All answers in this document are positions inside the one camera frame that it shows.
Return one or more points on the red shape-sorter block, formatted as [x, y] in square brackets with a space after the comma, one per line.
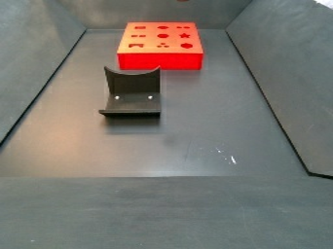
[161, 44]

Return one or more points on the black curved holder bracket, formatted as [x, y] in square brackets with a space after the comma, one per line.
[134, 93]

